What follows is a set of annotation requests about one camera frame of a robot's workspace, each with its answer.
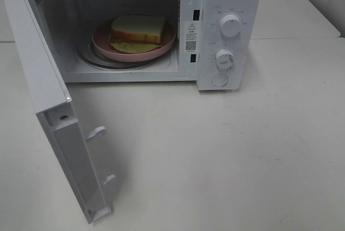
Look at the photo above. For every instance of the round door release button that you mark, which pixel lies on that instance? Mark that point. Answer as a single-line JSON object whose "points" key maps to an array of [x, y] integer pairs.
{"points": [[220, 80]]}

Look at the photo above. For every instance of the white bread sandwich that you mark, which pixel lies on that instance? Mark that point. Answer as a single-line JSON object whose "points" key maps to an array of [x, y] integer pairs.
{"points": [[138, 33]]}

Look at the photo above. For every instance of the pink round plate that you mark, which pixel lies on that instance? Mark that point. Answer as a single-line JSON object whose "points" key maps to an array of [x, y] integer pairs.
{"points": [[102, 40]]}

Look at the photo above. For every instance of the white microwave door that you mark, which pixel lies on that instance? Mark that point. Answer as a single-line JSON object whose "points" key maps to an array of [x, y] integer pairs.
{"points": [[54, 108]]}

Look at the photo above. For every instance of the lower white microwave knob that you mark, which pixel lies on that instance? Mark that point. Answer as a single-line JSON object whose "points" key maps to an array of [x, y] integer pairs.
{"points": [[224, 59]]}

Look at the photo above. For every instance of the white microwave knob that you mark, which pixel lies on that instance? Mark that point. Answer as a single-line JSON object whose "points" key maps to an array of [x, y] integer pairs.
{"points": [[230, 24], [224, 59]]}

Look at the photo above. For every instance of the white microwave oven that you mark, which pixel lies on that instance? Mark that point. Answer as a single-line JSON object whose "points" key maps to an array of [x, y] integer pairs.
{"points": [[198, 38]]}

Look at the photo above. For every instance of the upper white microwave knob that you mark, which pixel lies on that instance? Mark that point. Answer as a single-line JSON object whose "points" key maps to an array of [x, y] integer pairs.
{"points": [[230, 24]]}

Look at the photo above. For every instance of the glass microwave turntable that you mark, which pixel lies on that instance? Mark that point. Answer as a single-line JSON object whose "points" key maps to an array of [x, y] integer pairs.
{"points": [[88, 53]]}

